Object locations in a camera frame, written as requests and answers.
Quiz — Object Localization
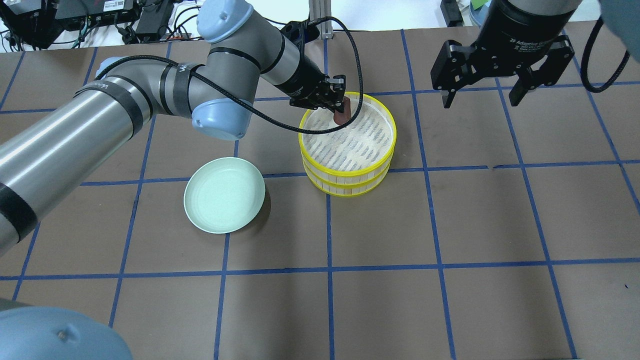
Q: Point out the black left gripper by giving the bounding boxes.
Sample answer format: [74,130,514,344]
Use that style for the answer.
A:
[275,55,346,112]

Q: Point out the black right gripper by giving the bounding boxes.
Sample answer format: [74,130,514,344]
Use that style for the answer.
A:
[430,0,576,109]

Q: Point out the brown bun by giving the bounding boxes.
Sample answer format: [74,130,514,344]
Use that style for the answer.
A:
[333,96,352,126]

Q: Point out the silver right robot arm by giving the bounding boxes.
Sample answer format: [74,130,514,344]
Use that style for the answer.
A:
[430,0,639,109]

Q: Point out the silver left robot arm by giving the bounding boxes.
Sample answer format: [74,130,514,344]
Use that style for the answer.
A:
[0,0,358,255]

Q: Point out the light green plate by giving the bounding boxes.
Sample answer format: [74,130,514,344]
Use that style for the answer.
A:
[183,157,266,234]

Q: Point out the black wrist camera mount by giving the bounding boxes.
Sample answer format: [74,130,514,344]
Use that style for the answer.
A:
[279,19,320,54]

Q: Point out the aluminium frame post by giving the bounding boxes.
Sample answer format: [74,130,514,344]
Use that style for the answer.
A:
[308,0,334,40]

